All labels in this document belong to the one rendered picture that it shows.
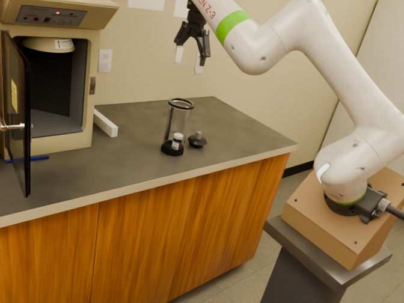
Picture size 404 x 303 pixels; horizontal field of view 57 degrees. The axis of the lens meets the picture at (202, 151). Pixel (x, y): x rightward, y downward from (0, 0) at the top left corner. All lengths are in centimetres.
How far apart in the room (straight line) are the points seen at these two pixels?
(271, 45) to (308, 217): 58
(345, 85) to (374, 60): 266
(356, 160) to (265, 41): 40
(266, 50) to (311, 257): 65
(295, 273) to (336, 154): 50
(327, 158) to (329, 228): 28
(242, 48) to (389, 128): 45
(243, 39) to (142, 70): 109
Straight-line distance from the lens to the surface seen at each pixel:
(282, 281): 146
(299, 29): 109
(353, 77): 110
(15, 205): 124
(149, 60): 209
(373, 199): 123
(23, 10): 122
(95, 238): 146
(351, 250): 125
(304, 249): 128
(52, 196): 127
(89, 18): 131
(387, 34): 373
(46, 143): 148
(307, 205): 131
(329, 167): 108
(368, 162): 109
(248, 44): 106
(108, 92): 202
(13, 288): 145
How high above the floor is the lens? 167
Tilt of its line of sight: 26 degrees down
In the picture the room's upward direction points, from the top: 13 degrees clockwise
